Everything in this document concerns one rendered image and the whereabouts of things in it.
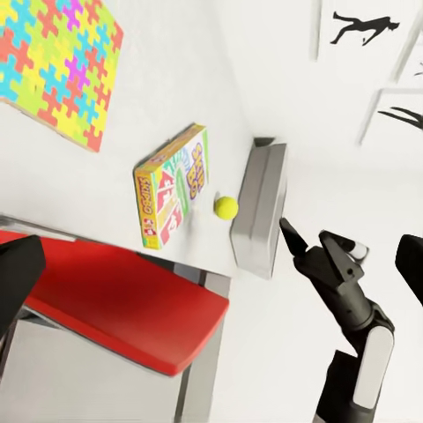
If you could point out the swivel chair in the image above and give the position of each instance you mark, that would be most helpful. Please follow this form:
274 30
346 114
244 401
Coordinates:
124 304

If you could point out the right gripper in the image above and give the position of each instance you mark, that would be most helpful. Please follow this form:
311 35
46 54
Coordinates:
334 275

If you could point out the jigsaw puzzle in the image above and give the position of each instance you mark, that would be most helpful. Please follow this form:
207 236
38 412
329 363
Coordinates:
58 60

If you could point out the board game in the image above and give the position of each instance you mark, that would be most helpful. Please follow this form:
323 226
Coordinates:
169 184

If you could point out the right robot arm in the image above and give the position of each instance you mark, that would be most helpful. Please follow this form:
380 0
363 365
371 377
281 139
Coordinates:
353 384

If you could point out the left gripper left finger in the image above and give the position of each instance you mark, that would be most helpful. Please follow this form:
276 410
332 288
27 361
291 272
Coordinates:
21 264

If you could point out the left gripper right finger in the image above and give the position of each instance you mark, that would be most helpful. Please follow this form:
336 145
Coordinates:
409 261

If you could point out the tennis ball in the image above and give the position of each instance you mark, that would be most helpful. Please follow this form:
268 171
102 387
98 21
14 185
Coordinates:
226 208

